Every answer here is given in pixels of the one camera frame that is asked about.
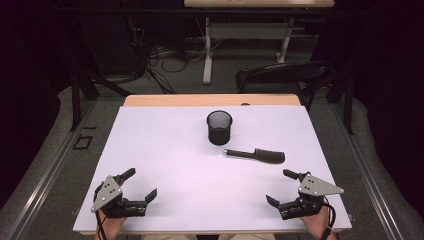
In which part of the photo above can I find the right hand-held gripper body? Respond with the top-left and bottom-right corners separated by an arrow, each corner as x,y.
277,172 -> 345,221

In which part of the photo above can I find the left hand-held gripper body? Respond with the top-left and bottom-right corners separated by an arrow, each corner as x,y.
90,174 -> 148,220

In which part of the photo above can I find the black comb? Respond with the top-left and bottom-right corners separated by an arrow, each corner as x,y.
222,147 -> 286,165

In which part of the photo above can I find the black mesh pen holder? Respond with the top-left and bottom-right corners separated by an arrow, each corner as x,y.
206,110 -> 233,146

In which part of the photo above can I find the person's right hand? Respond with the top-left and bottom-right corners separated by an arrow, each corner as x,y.
299,207 -> 331,240

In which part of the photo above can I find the person's left hand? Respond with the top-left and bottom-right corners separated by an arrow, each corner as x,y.
94,214 -> 128,240

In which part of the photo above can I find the black metal stand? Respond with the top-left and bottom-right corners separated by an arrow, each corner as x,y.
325,72 -> 355,136
69,70 -> 132,132

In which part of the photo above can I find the black chair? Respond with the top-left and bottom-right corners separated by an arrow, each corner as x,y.
235,60 -> 338,113

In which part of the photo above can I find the white-legged wooden desk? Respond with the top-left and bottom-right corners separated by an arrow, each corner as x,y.
183,0 -> 336,85

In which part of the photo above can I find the black cable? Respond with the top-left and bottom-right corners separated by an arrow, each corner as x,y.
94,210 -> 108,240
320,195 -> 337,240

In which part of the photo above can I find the metal floor rail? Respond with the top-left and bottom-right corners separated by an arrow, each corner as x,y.
5,99 -> 98,240
329,102 -> 405,240

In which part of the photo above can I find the tangle of floor cables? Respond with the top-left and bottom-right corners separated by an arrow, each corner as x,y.
125,16 -> 208,95

